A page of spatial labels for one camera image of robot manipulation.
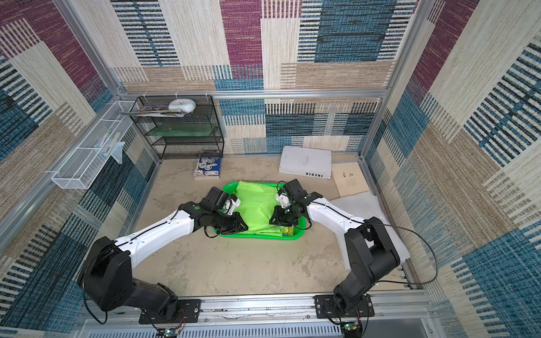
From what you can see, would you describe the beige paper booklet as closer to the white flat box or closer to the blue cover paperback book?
the white flat box

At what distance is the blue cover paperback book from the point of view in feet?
3.62

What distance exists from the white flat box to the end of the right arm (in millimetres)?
355

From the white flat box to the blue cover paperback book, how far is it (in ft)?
1.12

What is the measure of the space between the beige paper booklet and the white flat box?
0.05 m

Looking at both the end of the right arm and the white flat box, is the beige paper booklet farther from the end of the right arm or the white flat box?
the end of the right arm

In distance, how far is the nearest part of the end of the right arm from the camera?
0.66 metres

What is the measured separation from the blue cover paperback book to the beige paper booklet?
0.62 m

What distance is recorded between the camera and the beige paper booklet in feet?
3.52

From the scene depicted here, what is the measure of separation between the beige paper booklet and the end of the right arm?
0.38 metres

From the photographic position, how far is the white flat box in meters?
1.11
